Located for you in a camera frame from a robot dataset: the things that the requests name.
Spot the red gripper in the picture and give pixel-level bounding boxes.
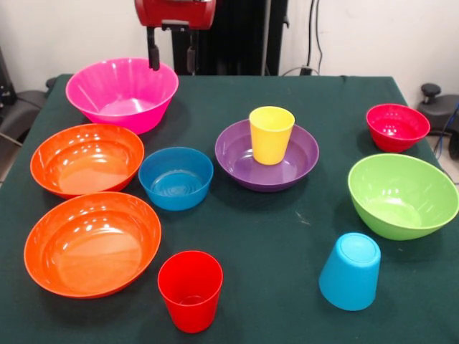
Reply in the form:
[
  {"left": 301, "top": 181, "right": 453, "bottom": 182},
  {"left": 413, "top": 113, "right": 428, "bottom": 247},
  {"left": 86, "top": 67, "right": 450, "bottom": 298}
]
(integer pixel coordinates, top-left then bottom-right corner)
[{"left": 134, "top": 0, "right": 218, "bottom": 76}]

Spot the purple bowl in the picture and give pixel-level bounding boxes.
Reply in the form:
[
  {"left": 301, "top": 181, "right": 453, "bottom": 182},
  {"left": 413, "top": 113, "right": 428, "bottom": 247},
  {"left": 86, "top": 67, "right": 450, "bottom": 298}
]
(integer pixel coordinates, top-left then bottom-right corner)
[{"left": 214, "top": 119, "right": 321, "bottom": 193}]

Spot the yellow cup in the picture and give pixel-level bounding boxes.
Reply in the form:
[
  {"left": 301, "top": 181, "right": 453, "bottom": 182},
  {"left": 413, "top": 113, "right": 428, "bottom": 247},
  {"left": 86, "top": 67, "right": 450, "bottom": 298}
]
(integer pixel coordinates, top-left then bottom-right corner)
[{"left": 249, "top": 106, "right": 296, "bottom": 166}]

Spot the large pink bowl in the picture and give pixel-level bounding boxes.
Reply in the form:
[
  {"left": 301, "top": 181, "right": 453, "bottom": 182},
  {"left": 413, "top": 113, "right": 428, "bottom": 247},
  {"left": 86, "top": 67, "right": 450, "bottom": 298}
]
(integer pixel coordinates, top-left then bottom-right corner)
[{"left": 65, "top": 57, "right": 180, "bottom": 135}]

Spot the blue bowl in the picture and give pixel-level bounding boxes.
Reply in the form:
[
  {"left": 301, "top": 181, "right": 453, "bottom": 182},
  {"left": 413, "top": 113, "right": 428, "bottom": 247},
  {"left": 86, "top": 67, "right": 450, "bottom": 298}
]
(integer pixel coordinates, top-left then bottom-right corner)
[{"left": 138, "top": 146, "right": 215, "bottom": 211}]

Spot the orange bowl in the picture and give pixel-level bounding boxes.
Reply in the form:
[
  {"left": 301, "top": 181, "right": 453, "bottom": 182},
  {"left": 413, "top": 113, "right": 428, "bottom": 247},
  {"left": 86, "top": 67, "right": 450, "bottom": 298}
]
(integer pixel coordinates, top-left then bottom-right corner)
[
  {"left": 29, "top": 123, "right": 146, "bottom": 200},
  {"left": 23, "top": 191, "right": 163, "bottom": 300}
]

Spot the black caster leg with knob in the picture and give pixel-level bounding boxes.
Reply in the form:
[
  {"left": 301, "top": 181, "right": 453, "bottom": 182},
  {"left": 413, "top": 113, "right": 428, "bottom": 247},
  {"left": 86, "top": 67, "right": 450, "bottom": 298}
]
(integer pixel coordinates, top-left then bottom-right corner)
[
  {"left": 0, "top": 77, "right": 58, "bottom": 148},
  {"left": 417, "top": 82, "right": 459, "bottom": 161}
]

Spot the red cup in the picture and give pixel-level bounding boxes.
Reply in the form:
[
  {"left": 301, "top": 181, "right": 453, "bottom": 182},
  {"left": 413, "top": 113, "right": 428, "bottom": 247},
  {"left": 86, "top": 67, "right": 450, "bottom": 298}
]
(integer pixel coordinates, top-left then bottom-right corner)
[{"left": 157, "top": 249, "right": 224, "bottom": 334}]

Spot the small crimson bowl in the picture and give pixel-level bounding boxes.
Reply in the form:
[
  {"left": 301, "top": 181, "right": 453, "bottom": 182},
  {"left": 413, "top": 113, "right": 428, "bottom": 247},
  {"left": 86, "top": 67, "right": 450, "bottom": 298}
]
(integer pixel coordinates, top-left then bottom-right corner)
[{"left": 365, "top": 103, "right": 431, "bottom": 153}]

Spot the dark green tablecloth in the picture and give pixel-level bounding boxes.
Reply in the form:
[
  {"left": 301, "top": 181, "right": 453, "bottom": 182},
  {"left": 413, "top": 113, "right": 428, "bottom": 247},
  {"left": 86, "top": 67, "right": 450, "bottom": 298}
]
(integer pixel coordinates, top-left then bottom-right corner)
[{"left": 0, "top": 74, "right": 459, "bottom": 344}]

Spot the green bowl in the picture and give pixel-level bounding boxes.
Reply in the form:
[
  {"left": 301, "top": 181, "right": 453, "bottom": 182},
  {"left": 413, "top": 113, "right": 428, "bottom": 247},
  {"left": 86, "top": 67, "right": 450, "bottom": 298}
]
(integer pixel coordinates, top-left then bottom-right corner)
[{"left": 347, "top": 153, "right": 459, "bottom": 242}]

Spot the light blue cup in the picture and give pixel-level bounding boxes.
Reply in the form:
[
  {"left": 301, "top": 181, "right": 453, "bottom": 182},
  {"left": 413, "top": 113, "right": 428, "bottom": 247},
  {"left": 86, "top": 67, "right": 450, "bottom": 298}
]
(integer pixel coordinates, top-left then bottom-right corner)
[{"left": 318, "top": 231, "right": 382, "bottom": 312}]

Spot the black wall cable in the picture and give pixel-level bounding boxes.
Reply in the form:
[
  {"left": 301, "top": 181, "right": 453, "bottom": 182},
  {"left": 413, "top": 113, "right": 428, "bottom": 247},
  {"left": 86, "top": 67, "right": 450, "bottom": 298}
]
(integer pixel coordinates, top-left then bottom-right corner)
[{"left": 281, "top": 0, "right": 326, "bottom": 77}]

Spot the blue cable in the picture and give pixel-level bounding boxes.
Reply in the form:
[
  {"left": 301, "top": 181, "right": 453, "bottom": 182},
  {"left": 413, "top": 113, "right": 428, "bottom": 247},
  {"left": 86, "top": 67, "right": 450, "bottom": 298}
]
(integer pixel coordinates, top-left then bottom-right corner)
[{"left": 433, "top": 103, "right": 459, "bottom": 158}]

